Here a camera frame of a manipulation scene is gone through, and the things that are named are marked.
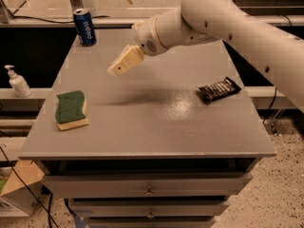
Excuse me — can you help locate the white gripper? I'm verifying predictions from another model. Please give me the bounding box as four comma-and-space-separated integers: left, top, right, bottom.
107, 17, 167, 76

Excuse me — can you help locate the blue pepsi can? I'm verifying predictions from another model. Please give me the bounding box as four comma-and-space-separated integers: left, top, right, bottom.
73, 9, 97, 47

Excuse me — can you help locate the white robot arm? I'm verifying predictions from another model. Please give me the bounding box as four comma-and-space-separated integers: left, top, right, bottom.
107, 0, 304, 111

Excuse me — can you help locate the green and yellow sponge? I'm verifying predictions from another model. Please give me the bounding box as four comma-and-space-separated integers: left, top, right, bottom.
55, 90, 89, 130

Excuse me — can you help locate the black snack bar wrapper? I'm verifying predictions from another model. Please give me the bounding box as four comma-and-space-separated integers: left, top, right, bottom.
199, 77, 241, 104

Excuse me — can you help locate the grey drawer cabinet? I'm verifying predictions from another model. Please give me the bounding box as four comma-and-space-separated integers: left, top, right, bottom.
18, 27, 277, 228

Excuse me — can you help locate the white pump lotion bottle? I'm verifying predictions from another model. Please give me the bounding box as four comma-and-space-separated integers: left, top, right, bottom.
5, 65, 31, 98

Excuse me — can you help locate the top grey drawer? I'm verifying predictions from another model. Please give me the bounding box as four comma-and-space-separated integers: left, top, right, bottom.
42, 173, 253, 199

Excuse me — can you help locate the grey drawer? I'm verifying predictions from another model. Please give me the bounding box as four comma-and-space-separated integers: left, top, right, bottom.
42, 173, 253, 199
87, 218, 216, 228
70, 199, 228, 218

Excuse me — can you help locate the middle grey drawer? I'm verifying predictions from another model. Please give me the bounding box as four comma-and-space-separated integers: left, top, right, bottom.
70, 199, 228, 218

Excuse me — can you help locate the bottom grey drawer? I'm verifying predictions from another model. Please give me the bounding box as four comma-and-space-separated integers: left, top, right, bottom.
87, 218, 216, 228

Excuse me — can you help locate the cardboard box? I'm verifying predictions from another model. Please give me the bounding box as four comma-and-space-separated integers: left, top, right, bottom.
0, 160, 44, 218

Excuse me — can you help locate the black floor cable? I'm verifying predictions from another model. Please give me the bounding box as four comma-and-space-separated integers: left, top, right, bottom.
0, 144, 60, 228

